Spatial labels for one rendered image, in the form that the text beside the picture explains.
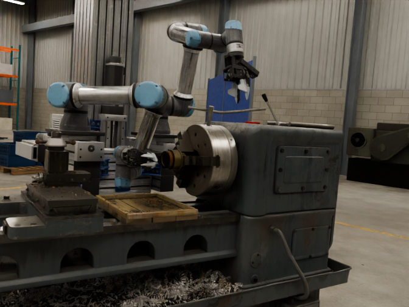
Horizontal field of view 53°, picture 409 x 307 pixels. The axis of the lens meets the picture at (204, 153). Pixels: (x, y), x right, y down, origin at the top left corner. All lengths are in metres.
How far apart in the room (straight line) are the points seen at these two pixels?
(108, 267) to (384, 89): 10.98
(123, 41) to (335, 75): 10.61
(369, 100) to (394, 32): 1.86
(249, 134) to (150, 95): 0.47
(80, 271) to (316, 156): 1.14
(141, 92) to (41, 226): 0.76
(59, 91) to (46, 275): 0.85
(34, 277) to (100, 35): 1.38
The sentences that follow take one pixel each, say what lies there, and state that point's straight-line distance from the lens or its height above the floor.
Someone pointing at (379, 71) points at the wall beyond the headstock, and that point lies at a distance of 12.26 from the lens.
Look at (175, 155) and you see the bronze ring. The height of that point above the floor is 1.10.
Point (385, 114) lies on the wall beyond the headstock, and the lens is 12.00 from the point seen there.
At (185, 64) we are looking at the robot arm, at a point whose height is 1.56.
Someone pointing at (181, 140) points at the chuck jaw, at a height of 1.16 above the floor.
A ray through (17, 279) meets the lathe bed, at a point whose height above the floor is 0.71.
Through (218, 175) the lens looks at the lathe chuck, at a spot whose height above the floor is 1.04.
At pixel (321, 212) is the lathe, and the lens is 2.05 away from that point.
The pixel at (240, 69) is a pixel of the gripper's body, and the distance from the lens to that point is 1.83.
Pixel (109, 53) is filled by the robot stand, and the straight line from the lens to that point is 2.40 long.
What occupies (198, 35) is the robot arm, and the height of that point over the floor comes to 1.63.
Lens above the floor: 1.26
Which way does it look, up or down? 5 degrees down
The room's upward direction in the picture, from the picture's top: 4 degrees clockwise
